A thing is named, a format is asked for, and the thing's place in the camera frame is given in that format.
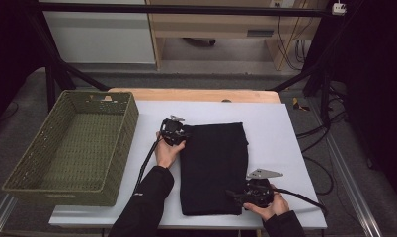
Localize person's right hand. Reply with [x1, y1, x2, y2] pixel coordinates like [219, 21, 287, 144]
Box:
[243, 184, 290, 222]

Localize black curtain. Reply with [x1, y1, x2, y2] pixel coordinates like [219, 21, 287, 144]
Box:
[318, 0, 397, 208]
[0, 0, 52, 132]

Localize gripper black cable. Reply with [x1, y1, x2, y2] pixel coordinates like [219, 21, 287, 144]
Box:
[274, 187, 328, 216]
[133, 136, 163, 196]

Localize hanging cables by desk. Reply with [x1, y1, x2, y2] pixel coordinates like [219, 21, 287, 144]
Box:
[276, 14, 308, 72]

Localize black metal frame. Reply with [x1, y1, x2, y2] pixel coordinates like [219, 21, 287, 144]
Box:
[25, 0, 365, 127]

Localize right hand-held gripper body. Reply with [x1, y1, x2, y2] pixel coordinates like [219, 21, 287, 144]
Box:
[239, 168, 284, 209]

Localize wooden desk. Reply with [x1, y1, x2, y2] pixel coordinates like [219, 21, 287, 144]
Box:
[145, 0, 329, 72]

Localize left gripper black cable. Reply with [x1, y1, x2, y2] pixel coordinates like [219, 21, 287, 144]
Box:
[133, 136, 163, 196]

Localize white cabinet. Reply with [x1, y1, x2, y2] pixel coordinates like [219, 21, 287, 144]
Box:
[38, 0, 156, 65]

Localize yellow and black floor scrap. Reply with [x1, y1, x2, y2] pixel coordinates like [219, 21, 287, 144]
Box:
[291, 97, 311, 113]

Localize person's left hand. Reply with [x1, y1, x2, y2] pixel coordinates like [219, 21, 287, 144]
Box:
[154, 131, 187, 170]

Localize black T-shirt with grey trim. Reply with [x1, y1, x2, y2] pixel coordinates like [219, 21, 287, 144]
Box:
[179, 121, 250, 216]

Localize black floor cables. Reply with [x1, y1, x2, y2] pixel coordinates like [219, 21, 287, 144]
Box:
[296, 85, 349, 197]

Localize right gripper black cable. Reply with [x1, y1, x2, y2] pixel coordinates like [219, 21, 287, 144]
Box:
[274, 187, 328, 216]

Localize green woven basket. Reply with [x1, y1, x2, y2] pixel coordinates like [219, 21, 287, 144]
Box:
[2, 90, 140, 206]

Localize aluminium floor rail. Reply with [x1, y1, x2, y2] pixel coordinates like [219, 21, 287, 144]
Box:
[0, 194, 18, 237]
[324, 134, 383, 237]

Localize small white device on frame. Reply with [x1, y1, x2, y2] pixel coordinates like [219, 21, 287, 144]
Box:
[331, 2, 348, 16]

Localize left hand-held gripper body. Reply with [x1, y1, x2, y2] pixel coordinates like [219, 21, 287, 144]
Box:
[160, 115, 188, 146]

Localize dark object under desk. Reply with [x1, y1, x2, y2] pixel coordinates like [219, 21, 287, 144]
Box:
[182, 37, 217, 47]

